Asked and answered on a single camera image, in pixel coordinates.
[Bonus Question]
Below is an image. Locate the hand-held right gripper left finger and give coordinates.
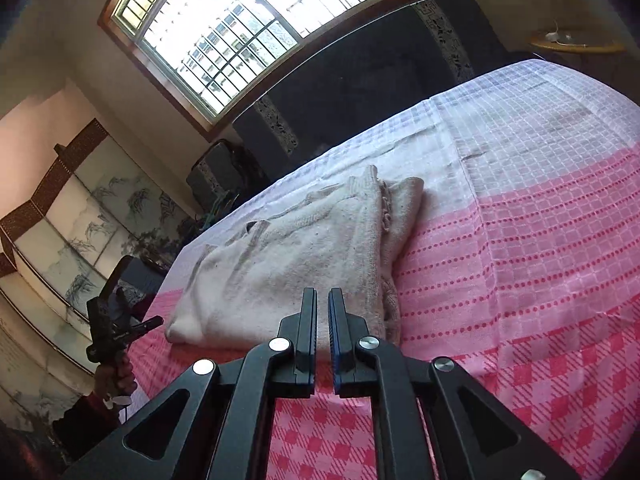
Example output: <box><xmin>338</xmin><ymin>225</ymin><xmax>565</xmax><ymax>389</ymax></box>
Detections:
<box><xmin>60</xmin><ymin>287</ymin><xmax>319</xmax><ymax>480</ymax></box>

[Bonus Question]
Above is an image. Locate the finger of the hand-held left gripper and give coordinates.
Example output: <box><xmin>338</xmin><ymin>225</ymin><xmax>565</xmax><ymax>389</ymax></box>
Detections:
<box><xmin>127</xmin><ymin>315</ymin><xmax>165</xmax><ymax>341</ymax></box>

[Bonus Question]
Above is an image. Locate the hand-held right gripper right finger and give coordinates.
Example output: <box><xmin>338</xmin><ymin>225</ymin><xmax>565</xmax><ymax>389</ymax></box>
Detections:
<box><xmin>327</xmin><ymin>287</ymin><xmax>583</xmax><ymax>480</ymax></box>

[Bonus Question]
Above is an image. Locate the beige knitted sweater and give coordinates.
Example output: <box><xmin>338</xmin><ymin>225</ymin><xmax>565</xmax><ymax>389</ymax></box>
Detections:
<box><xmin>165</xmin><ymin>164</ymin><xmax>426</xmax><ymax>347</ymax></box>

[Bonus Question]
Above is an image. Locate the person's left forearm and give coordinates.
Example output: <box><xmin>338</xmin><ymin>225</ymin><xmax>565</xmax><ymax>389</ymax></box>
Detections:
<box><xmin>52</xmin><ymin>393</ymin><xmax>127</xmax><ymax>461</ymax></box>

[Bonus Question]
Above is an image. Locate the person's left hand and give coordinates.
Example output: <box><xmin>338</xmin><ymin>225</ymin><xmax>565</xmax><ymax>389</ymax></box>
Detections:
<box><xmin>94</xmin><ymin>350</ymin><xmax>137</xmax><ymax>404</ymax></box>

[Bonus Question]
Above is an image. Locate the painted folding screen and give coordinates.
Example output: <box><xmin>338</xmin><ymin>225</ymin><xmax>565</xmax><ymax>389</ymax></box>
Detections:
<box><xmin>0</xmin><ymin>119</ymin><xmax>197</xmax><ymax>441</ymax></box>

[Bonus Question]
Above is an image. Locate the dark blue cushioned chair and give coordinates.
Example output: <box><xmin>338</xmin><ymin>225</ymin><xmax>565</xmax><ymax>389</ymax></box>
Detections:
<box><xmin>186</xmin><ymin>140</ymin><xmax>262</xmax><ymax>216</ymax></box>

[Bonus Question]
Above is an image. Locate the pink checked bedsheet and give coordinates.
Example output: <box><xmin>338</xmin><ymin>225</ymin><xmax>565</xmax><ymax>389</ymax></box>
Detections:
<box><xmin>125</xmin><ymin>58</ymin><xmax>640</xmax><ymax>480</ymax></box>

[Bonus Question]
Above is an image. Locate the dark upholstered headboard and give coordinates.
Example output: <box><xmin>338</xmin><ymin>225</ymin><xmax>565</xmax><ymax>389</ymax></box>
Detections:
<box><xmin>232</xmin><ymin>0</ymin><xmax>507</xmax><ymax>181</ymax></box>

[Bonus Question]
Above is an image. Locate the small white object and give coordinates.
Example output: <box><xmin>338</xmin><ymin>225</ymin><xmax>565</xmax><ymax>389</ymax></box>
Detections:
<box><xmin>544</xmin><ymin>20</ymin><xmax>576</xmax><ymax>45</ymax></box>

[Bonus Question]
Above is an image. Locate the round wooden side table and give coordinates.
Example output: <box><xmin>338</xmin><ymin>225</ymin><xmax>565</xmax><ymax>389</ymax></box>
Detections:
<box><xmin>530</xmin><ymin>27</ymin><xmax>627</xmax><ymax>57</ymax></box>

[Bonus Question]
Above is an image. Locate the green cord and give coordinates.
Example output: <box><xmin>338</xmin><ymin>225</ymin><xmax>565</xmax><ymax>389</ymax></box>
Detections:
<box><xmin>201</xmin><ymin>194</ymin><xmax>240</xmax><ymax>227</ymax></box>

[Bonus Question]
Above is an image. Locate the barred window with wooden frame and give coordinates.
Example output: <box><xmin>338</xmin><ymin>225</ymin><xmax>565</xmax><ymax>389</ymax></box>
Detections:
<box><xmin>97</xmin><ymin>0</ymin><xmax>461</xmax><ymax>143</ymax></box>

